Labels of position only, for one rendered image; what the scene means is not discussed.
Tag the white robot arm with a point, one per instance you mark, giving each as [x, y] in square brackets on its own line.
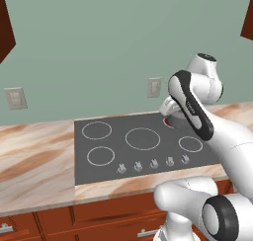
[230, 146]

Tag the red-brown drawer front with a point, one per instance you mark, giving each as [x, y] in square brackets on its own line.
[112, 233]
[224, 187]
[19, 230]
[115, 208]

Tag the white wall socket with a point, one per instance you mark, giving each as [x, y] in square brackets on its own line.
[154, 87]
[15, 98]

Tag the dark grey hob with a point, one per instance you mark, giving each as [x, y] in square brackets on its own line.
[115, 159]

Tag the red-brown wall cupboard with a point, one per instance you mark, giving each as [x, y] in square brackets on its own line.
[248, 21]
[5, 27]

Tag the grey hob knob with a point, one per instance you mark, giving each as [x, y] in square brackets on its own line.
[185, 159]
[121, 168]
[169, 161]
[138, 166]
[153, 164]

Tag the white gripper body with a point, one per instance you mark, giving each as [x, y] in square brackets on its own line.
[168, 106]

